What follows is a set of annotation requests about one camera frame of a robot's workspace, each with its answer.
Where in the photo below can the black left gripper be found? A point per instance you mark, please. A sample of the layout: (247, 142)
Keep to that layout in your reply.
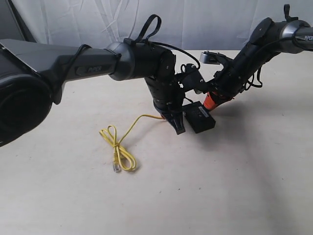
(168, 97)

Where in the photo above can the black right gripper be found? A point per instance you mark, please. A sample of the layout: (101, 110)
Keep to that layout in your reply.
(224, 84)

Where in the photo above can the small black box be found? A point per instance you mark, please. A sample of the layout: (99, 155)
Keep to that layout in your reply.
(198, 117)

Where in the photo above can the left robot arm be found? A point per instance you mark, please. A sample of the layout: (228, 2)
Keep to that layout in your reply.
(33, 77)

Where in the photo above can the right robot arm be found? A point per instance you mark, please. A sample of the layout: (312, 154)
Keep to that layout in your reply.
(268, 40)

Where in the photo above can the white backdrop curtain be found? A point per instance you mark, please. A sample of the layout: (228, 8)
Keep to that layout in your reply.
(187, 24)

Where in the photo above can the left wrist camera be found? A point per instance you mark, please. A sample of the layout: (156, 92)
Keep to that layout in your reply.
(190, 78)

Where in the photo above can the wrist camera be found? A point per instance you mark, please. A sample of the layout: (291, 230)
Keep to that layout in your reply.
(190, 78)
(213, 58)

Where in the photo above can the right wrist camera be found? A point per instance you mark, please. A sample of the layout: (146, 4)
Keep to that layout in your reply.
(213, 58)

